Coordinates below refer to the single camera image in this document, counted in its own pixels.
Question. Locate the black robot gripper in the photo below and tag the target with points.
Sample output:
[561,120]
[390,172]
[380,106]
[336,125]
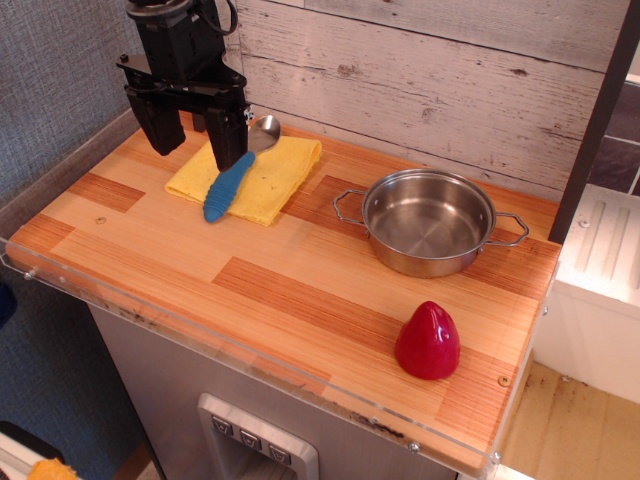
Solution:
[183,56]

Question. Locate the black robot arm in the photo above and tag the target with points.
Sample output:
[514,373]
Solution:
[170,7]

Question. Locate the stainless steel pot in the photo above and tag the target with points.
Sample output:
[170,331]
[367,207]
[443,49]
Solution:
[428,223]

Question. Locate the yellow folded cloth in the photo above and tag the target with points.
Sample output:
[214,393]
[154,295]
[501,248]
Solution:
[267,186]

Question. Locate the clear acrylic edge guard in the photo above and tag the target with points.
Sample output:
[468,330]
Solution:
[302,336]

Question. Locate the silver toy fridge cabinet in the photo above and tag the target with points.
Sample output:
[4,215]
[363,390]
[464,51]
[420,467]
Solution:
[164,381]

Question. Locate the silver dispenser panel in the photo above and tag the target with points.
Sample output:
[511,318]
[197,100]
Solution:
[243,446]

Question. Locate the yellow object bottom left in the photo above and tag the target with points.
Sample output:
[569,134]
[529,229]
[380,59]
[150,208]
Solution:
[51,469]

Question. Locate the white toy sink unit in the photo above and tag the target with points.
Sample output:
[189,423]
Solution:
[589,328]

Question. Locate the blue handled metal spoon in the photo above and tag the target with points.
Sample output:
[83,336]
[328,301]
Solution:
[262,136]

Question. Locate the dark right shelf post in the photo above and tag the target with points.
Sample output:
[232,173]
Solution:
[604,107]

